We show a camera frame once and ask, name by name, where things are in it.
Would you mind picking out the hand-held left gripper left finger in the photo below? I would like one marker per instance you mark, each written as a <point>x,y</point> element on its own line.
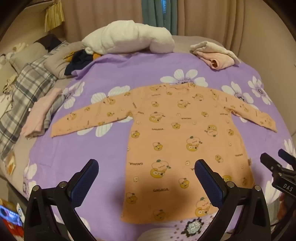
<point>84,183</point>

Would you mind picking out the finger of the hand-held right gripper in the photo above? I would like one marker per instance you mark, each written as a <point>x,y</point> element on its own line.
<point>288,157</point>
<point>271,164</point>

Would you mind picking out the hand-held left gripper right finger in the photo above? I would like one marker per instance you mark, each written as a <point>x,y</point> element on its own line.
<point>208,183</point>

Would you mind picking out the orange printed long-sleeve shirt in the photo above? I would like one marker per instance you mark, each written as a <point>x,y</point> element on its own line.
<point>173,129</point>

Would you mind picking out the navy clothes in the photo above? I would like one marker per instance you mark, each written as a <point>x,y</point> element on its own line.
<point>78,61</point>

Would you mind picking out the grey bed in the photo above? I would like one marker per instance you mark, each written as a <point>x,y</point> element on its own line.
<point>23,148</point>

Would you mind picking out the grey garment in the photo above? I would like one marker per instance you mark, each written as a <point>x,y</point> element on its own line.
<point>54,109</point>

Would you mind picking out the small device with screen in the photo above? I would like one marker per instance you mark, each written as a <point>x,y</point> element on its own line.
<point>10,215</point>

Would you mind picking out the light pink garment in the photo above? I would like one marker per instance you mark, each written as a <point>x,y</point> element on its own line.
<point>38,113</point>

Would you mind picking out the folded pink garment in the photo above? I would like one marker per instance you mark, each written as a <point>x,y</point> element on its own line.
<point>222,59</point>

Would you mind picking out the grey plaid pillow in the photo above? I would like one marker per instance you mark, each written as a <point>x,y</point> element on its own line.
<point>27,78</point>

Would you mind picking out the plain grey pillow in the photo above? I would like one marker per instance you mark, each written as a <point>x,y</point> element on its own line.
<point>57,60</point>

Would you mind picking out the small orange item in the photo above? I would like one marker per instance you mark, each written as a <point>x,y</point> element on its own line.
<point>96,56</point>

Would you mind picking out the purple floral bed sheet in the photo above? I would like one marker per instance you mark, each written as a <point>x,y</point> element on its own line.
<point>138,67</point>

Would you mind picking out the folded cream garment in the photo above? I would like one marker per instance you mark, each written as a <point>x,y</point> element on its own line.
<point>208,46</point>

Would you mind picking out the beige pillow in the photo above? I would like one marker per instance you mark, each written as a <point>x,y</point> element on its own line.
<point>27,55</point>

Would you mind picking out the dark brown pillow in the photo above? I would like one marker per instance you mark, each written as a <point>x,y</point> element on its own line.
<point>49,41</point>

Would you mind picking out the white fluffy blanket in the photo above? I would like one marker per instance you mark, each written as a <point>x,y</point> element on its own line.
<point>122,37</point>

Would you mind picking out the beige curtain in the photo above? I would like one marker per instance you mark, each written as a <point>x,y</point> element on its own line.
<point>104,14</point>

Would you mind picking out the teal curtain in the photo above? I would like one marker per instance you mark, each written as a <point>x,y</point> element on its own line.
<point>152,14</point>

